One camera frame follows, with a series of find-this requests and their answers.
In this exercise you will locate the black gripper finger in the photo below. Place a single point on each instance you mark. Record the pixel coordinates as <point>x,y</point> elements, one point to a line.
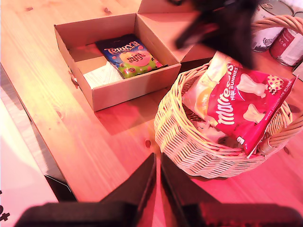
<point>236,42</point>
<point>180,186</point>
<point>142,186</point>

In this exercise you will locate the red Maltesers bunnies bag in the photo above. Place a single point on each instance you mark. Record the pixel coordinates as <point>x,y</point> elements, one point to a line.
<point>241,106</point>

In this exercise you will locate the brown cardboard box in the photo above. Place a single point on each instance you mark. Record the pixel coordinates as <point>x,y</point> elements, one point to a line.
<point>118,94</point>

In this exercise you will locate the Terry's mini eggs bag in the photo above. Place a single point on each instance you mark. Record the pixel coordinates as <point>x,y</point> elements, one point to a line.
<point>130,56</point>

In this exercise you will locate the woven wicker basket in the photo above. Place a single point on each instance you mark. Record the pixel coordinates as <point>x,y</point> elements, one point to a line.
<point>189,146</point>

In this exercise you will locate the white label tin can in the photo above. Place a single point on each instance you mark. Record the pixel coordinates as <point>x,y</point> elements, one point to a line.
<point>265,35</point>

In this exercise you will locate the red label tin can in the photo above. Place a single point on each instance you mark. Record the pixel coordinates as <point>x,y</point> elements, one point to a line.
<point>288,49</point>

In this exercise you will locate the black table leg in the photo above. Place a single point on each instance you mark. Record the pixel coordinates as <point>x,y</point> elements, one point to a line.
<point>60,189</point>

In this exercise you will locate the white printed paper sheet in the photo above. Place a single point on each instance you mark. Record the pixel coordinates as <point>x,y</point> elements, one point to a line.
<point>101,75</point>

